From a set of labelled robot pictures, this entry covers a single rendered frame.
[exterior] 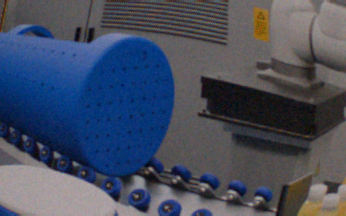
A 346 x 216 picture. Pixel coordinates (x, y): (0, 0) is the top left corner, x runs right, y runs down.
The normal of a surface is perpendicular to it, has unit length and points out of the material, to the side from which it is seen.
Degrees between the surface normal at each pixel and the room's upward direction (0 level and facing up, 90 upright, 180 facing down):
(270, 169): 90
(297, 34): 91
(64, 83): 66
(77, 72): 57
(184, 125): 90
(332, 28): 87
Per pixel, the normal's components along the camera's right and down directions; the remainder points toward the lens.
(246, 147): -0.55, 0.13
